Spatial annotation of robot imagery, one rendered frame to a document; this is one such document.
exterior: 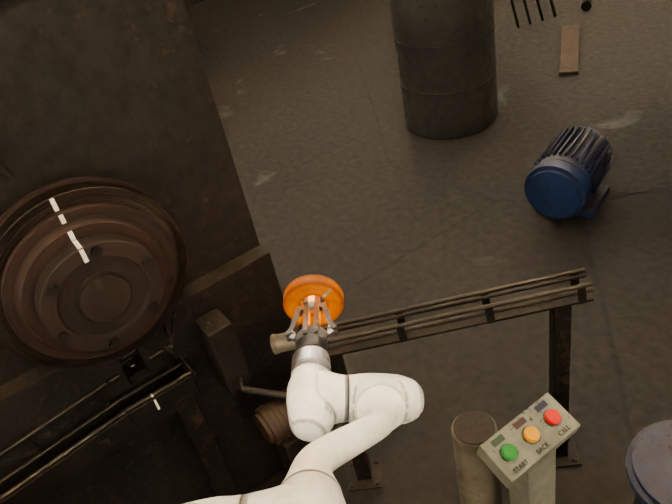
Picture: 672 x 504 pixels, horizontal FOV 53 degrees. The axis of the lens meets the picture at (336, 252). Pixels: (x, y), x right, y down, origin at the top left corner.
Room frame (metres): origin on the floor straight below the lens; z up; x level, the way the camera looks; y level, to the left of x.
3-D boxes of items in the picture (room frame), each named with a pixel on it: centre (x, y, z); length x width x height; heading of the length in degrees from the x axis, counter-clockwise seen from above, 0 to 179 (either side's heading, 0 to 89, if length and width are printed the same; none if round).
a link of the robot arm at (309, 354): (1.11, 0.11, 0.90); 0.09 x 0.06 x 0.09; 83
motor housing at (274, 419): (1.39, 0.23, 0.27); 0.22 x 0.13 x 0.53; 118
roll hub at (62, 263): (1.27, 0.54, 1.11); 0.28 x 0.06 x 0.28; 118
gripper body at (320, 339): (1.18, 0.10, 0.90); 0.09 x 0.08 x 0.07; 173
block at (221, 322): (1.47, 0.38, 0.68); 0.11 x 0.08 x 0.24; 28
